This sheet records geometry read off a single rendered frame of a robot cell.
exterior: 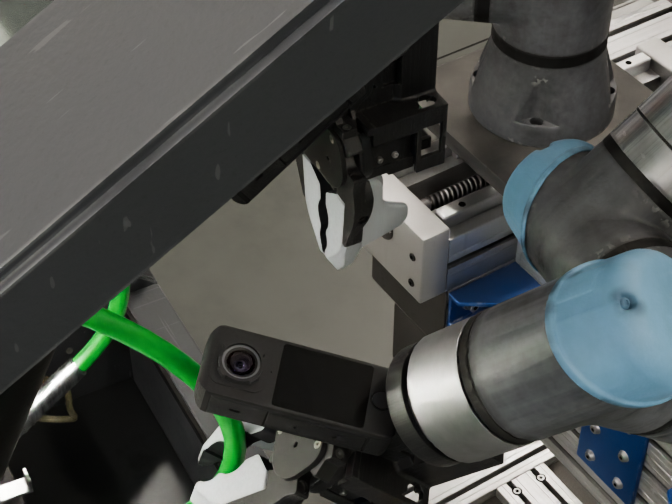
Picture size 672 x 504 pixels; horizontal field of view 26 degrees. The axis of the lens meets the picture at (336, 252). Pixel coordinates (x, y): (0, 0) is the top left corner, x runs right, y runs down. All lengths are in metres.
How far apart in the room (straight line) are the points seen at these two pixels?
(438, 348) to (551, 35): 0.68
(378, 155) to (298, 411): 0.25
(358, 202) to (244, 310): 1.78
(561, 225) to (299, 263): 1.98
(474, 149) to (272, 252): 1.43
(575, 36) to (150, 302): 0.48
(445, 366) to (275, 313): 1.98
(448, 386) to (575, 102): 0.73
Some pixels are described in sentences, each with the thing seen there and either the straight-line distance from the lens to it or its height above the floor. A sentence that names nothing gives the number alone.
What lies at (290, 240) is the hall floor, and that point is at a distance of 2.88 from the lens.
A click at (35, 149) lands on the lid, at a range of 0.45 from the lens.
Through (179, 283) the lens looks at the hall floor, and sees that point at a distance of 2.81.
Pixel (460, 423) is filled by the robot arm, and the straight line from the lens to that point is 0.77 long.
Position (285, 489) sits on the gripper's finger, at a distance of 0.85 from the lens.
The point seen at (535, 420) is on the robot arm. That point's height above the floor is 1.40.
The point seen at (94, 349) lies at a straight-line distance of 1.13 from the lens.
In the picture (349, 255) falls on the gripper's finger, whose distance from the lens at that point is 1.04.
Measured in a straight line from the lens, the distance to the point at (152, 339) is 0.84.
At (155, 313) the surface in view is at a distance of 1.42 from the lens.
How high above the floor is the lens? 1.97
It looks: 44 degrees down
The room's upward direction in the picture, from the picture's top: straight up
